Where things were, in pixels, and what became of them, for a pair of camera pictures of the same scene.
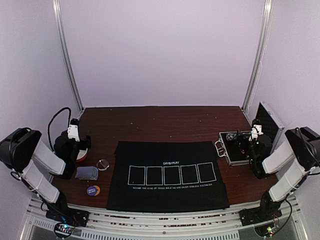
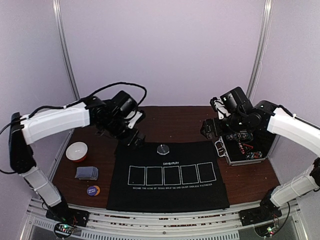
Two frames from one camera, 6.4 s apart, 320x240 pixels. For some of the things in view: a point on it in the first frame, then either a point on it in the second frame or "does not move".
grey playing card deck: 90,172 does not move
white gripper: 256,130 to 221,109
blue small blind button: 91,190 does not move
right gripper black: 245,141 to 208,128
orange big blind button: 98,190 does not move
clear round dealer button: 102,164 to 163,149
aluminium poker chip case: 227,146 does not move
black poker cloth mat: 166,176 does not move
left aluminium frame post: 57,8 does not move
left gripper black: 88,144 to 134,145
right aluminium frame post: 267,21 does not move
